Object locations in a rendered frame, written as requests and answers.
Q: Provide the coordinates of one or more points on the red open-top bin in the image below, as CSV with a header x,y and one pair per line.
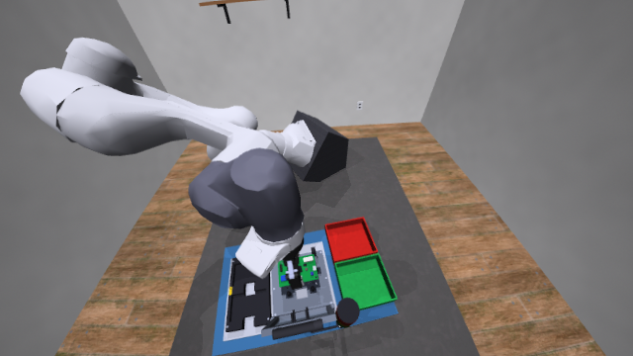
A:
x,y
349,240

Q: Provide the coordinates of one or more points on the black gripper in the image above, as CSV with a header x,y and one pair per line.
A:
x,y
291,261

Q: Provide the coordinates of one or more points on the green circuit board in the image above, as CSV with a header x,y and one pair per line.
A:
x,y
307,266

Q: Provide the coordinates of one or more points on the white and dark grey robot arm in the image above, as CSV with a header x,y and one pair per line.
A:
x,y
240,188

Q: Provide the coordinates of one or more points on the green bin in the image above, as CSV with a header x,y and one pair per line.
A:
x,y
365,280

